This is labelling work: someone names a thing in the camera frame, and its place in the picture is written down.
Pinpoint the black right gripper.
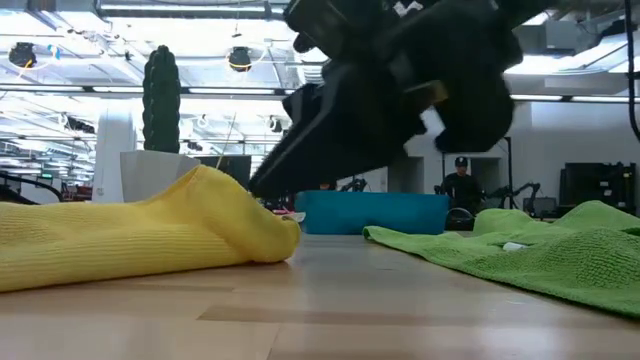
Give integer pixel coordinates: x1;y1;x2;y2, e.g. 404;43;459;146
248;29;516;194

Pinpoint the yellow microfiber towel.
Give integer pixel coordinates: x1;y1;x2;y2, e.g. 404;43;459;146
0;164;302;294

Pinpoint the green microfiber towel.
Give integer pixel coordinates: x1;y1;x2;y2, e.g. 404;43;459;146
363;199;640;319

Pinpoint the blue plastic bin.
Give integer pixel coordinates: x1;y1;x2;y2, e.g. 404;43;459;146
294;189;450;236

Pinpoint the black monitor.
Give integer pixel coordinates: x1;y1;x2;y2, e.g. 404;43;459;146
194;154;253;190

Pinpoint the black ceiling fixture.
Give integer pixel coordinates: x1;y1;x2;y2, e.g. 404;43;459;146
228;45;253;73
8;42;37;69

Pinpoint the person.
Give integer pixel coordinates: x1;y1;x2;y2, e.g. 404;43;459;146
436;156;484;216

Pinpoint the black round chair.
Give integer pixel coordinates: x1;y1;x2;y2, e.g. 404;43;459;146
446;207;476;232

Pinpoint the green cactus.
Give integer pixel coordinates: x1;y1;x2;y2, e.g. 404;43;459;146
141;44;182;154

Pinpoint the red tool cart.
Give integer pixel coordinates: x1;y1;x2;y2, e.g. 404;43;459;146
62;184;94;201

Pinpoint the black equipment cabinet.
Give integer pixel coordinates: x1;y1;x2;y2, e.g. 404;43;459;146
559;161;637;211

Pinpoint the black gantry frame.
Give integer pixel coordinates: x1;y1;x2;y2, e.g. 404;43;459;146
442;135;513;206

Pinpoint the black corrugated hose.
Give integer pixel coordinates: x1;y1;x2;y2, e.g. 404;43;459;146
0;172;65;205

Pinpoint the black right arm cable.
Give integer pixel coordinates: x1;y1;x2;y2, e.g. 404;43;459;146
623;0;640;144

